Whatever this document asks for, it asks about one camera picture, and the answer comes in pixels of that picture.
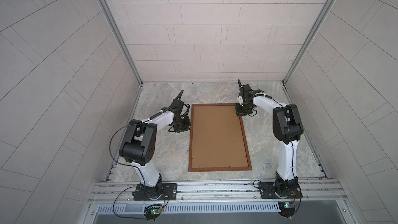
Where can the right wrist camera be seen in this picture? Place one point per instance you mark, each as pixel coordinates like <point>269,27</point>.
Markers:
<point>240,99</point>

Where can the right controller circuit board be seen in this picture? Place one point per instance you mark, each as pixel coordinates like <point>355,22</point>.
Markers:
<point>287,209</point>

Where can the aluminium mounting rail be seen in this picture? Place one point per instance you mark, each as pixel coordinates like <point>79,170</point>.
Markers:
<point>312,189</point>

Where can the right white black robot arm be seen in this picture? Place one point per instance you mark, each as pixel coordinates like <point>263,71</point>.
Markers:
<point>287,128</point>

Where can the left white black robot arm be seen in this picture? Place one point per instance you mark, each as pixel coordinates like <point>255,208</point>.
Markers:
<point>138,144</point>

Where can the controller circuit board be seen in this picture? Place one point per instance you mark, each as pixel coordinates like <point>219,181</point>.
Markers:
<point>155,209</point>
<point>287,209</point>

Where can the brown wooden picture frame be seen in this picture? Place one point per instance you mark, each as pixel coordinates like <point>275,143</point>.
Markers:
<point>219,168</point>

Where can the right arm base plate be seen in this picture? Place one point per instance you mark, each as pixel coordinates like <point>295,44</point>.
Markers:
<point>273,190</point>

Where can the corner aluminium post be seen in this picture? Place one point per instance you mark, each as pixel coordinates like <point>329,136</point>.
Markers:
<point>327,6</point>
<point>118,37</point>

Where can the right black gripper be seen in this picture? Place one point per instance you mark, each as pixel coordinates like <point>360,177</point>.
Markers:
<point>238,111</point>

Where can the brown cardboard backing board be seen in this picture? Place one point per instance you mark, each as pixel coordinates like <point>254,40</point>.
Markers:
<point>219,137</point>

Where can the left corner aluminium post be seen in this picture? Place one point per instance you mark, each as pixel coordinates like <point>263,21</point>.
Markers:
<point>118,37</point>

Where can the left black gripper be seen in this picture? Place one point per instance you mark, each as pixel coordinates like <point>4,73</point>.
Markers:
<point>186,126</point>

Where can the right corner aluminium post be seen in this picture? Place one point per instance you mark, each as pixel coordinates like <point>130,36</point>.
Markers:
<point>327,6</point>

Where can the left controller circuit board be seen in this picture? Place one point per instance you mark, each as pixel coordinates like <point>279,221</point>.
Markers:
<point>155,209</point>

